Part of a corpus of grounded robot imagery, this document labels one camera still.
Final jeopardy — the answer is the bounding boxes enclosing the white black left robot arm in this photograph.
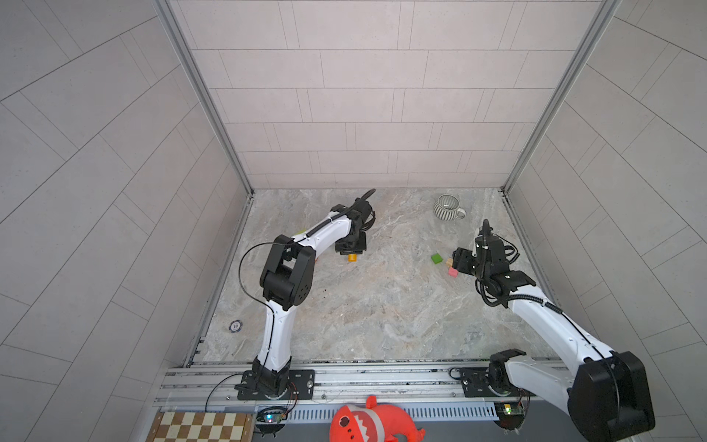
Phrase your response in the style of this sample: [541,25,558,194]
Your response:
[236,189,376,400]

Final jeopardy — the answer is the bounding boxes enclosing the aluminium corner post left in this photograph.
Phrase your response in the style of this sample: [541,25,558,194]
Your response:
[154,0,254,200]

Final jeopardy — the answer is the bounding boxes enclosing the left controller circuit board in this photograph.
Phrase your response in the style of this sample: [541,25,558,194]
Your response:
[255,406,288,436]

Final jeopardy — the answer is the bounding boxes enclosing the red shark plush toy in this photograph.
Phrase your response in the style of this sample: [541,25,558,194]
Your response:
[329,396,425,442]

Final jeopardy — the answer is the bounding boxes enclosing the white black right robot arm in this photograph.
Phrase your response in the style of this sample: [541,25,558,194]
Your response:
[452,222,655,441]

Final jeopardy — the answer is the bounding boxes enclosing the wooden chessboard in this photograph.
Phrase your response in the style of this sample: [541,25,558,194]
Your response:
[147,412,255,442]

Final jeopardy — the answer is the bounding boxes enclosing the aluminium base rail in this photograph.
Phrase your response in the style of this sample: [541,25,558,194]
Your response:
[154,357,574,417]

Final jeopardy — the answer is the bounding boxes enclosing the aluminium corner post right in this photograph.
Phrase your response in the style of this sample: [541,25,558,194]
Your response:
[502,0,622,195]

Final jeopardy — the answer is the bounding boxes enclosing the striped ceramic mug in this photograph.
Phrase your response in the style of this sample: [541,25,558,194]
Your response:
[434,194,467,221]

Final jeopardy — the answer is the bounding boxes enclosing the right controller circuit board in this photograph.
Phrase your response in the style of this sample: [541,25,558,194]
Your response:
[493,401,526,432]

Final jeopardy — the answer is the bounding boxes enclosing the controller circuit board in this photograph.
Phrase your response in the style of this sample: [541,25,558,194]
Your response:
[255,406,288,436]
[493,401,526,432]

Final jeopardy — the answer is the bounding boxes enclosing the aluminium corner post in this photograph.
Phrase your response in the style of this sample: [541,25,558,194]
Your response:
[502,0,622,195]
[154,0,254,200]

